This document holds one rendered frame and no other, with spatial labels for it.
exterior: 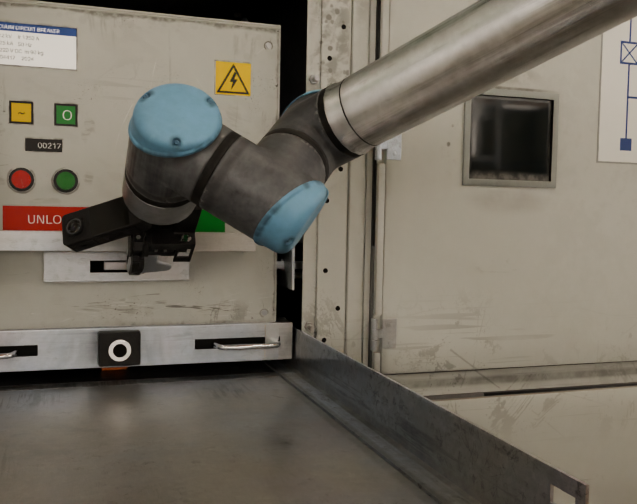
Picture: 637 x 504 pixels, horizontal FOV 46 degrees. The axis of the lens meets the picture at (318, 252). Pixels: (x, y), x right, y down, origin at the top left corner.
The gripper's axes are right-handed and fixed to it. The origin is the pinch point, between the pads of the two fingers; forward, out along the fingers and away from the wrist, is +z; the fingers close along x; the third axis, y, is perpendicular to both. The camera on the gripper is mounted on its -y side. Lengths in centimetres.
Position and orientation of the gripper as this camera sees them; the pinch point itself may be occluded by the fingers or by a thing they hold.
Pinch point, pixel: (129, 266)
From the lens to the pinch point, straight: 110.3
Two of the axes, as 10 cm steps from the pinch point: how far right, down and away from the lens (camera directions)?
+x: -1.4, -8.9, 4.3
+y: 9.5, 0.0, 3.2
